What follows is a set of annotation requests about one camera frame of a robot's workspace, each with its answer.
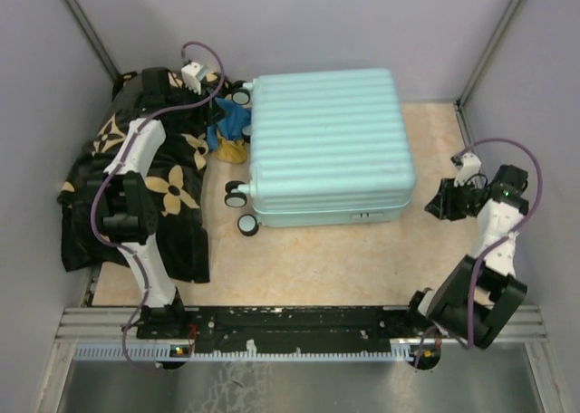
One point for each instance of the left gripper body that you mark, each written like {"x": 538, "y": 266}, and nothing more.
{"x": 188, "y": 97}

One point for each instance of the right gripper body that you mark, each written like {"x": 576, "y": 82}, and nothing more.
{"x": 459, "y": 200}

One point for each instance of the light blue hard-shell suitcase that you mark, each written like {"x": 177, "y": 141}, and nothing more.
{"x": 328, "y": 148}

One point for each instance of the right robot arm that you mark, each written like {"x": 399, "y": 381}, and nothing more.
{"x": 482, "y": 292}

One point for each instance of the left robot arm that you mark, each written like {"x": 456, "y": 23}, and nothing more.
{"x": 124, "y": 216}

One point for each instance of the suitcase wheel on lid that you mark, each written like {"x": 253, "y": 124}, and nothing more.
{"x": 241, "y": 96}

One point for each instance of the blue and yellow shirt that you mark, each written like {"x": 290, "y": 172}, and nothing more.
{"x": 225, "y": 134}

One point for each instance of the suitcase wheel at top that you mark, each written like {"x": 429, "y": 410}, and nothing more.
{"x": 246, "y": 133}

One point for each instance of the black floral fleece blanket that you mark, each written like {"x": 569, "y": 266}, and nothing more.
{"x": 182, "y": 239}

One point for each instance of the suitcase wheel middle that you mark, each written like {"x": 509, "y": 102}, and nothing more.
{"x": 234, "y": 197}

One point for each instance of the suitcase wheel near front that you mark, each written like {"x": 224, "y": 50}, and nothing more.
{"x": 248, "y": 225}

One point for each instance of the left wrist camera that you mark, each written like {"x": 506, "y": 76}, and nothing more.
{"x": 193, "y": 74}

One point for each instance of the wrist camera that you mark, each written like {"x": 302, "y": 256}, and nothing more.
{"x": 468, "y": 165}
{"x": 193, "y": 74}

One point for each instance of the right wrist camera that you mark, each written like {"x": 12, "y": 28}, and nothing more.
{"x": 468, "y": 165}

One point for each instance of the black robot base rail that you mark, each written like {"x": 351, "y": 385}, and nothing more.
{"x": 284, "y": 330}

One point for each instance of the aluminium frame rail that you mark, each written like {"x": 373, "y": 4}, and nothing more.
{"x": 97, "y": 333}

